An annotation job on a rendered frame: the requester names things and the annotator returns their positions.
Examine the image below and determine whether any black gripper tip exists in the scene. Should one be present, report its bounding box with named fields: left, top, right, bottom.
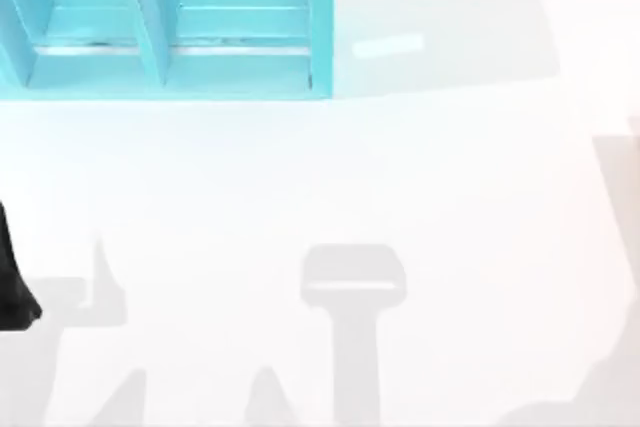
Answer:
left=0, top=201, right=44, bottom=334

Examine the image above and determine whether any light blue rack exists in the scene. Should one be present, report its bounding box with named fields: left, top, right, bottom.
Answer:
left=0, top=0, right=336, bottom=102

